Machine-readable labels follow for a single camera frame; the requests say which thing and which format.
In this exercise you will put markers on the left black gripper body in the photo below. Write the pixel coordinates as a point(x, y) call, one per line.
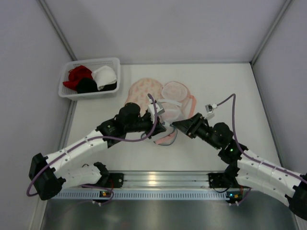
point(155, 125)

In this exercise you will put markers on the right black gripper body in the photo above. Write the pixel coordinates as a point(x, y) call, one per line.
point(194, 125)

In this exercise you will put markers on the white blue-rimmed mesh laundry bag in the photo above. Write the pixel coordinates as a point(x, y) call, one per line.
point(169, 129)

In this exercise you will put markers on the pink bra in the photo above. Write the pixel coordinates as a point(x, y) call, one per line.
point(167, 140)

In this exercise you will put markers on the pink floral mesh laundry bag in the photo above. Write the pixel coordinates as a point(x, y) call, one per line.
point(176, 99)

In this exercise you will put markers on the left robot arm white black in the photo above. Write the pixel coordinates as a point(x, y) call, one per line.
point(56, 171)

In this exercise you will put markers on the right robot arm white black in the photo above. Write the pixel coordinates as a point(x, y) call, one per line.
point(248, 169)

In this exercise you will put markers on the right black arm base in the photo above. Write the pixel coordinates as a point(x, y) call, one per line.
point(222, 180)

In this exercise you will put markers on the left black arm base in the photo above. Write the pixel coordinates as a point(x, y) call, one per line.
point(111, 180)

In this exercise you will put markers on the white bra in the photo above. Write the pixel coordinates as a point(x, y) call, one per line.
point(105, 78)

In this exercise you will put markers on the black garment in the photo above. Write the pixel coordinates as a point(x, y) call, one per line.
point(87, 85)

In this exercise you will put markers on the white plastic basket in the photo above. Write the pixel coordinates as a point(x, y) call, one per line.
point(91, 64)

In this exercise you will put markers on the red garment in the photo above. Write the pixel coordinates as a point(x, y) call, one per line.
point(75, 75)

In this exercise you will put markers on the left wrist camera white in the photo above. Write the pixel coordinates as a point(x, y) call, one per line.
point(155, 109)

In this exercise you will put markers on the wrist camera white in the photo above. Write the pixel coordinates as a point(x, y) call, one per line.
point(210, 108)
point(155, 109)

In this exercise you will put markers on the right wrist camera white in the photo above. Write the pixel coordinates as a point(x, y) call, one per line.
point(210, 108)

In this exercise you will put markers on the aluminium mounting rail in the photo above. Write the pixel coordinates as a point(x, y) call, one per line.
point(144, 179)

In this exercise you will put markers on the white slotted cable duct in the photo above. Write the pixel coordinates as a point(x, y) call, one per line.
point(143, 195)

